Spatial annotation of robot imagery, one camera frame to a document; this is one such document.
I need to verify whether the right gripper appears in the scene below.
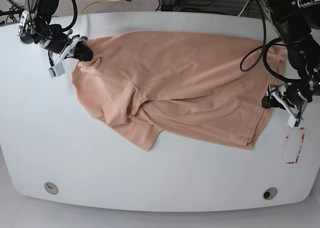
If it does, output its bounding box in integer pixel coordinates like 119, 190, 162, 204
38, 25, 94, 62

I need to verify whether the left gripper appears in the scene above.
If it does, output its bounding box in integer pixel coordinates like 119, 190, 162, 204
261, 82, 315, 116

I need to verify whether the peach T-shirt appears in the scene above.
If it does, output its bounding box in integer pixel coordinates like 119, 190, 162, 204
72, 31, 280, 150

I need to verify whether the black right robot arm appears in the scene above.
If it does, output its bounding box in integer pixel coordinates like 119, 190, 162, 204
17, 0, 93, 64

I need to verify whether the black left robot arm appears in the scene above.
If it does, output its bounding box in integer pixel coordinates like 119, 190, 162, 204
255, 0, 320, 119

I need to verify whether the red tape rectangle marking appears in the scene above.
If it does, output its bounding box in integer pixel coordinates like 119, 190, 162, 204
283, 127, 306, 165

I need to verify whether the black tripod stand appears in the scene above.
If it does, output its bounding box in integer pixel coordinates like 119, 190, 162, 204
0, 0, 25, 27

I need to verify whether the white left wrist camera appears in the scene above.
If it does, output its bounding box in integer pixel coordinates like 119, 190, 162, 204
287, 115, 301, 129

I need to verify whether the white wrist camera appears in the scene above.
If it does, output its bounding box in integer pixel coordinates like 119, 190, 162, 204
48, 63, 65, 78
287, 115, 301, 129

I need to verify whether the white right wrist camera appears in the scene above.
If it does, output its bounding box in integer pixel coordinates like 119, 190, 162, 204
48, 63, 65, 78

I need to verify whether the yellow cable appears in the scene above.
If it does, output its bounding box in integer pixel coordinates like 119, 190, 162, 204
79, 0, 125, 15

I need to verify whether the right table cable grommet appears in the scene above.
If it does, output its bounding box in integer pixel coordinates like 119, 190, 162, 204
262, 187, 278, 201

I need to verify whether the table cable grommet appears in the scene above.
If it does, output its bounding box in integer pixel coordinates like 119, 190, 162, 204
44, 182, 59, 195
262, 187, 278, 201

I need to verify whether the white cable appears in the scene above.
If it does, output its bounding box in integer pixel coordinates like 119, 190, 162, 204
237, 0, 252, 17

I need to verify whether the left table cable grommet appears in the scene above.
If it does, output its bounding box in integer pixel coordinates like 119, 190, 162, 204
44, 182, 59, 195

